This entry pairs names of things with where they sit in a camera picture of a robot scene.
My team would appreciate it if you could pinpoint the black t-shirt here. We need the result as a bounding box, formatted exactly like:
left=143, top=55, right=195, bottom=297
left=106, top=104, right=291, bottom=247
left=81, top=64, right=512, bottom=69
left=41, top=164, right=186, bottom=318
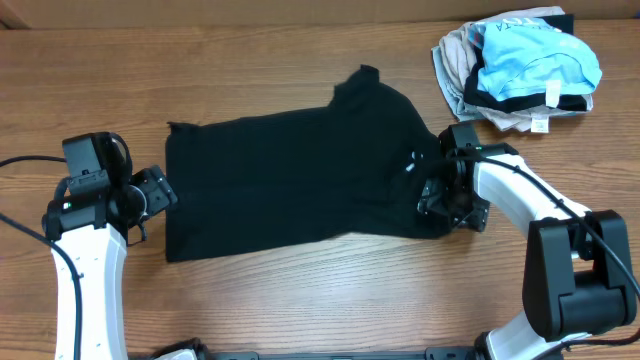
left=166, top=65, right=451, bottom=262

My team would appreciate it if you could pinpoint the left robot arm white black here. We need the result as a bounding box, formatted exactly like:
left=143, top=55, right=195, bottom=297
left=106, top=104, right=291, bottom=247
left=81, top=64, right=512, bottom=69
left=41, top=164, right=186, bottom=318
left=43, top=166, right=177, bottom=359

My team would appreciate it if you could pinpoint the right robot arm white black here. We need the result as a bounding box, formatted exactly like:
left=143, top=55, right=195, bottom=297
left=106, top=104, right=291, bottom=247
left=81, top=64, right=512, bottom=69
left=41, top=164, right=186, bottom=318
left=417, top=144, right=639, bottom=359

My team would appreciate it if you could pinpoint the black folded garment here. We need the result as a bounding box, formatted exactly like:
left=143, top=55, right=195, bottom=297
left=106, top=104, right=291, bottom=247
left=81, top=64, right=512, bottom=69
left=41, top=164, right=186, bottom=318
left=462, top=13, right=589, bottom=114

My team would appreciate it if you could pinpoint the grey folded garment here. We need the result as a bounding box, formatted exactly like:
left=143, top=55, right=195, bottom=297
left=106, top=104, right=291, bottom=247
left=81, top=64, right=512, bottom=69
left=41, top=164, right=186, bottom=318
left=431, top=46, right=484, bottom=122

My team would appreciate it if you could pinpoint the beige folded garment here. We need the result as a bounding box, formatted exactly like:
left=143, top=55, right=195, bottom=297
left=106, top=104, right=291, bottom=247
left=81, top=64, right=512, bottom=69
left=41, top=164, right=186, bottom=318
left=437, top=6, right=602, bottom=133

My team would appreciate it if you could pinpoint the light blue folded garment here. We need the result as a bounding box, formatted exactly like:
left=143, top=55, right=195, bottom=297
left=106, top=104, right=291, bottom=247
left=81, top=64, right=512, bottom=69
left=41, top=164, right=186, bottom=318
left=476, top=17, right=603, bottom=101

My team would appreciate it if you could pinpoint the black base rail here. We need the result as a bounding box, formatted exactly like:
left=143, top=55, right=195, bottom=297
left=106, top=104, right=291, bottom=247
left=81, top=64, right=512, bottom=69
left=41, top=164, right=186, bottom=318
left=134, top=337, right=564, bottom=360

